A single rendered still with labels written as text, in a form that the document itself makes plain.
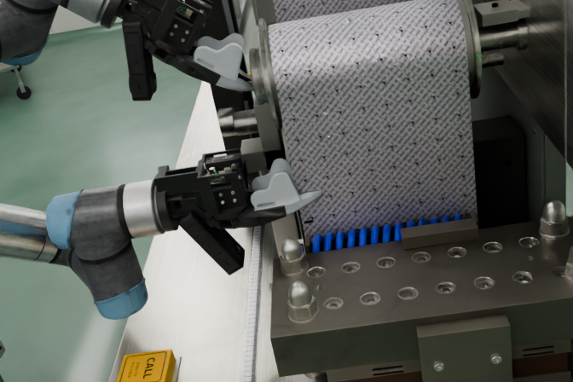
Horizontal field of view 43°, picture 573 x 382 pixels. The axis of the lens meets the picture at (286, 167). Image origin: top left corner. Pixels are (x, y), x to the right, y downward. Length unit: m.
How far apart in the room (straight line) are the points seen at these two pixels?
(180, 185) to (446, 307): 0.37
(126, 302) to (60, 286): 2.04
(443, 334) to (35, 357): 2.09
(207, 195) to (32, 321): 2.07
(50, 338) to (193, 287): 1.67
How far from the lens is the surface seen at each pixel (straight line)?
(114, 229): 0.97
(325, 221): 0.98
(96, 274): 1.02
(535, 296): 0.86
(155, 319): 1.15
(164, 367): 1.01
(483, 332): 0.84
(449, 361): 0.86
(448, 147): 0.95
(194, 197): 0.96
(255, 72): 0.92
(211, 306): 1.13
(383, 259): 0.93
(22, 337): 2.89
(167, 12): 0.92
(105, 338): 2.70
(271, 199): 0.94
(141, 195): 0.96
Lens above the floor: 1.56
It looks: 27 degrees down
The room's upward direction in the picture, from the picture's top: 11 degrees counter-clockwise
